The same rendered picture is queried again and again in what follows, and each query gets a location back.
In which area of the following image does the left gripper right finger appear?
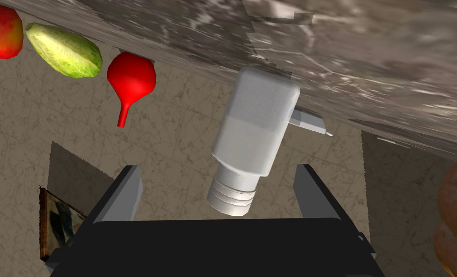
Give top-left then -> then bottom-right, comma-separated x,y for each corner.
293,164 -> 351,222

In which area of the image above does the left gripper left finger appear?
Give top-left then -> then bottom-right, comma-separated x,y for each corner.
85,165 -> 144,223

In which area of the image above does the white plastic bottle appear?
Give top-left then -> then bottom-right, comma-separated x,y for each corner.
207,66 -> 301,217

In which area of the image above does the red radish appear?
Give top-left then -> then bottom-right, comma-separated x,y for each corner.
107,51 -> 157,128

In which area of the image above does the green oblong vegetable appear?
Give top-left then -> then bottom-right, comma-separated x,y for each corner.
25,22 -> 104,79

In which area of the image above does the framed wall picture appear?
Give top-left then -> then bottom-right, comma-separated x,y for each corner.
39,186 -> 87,262

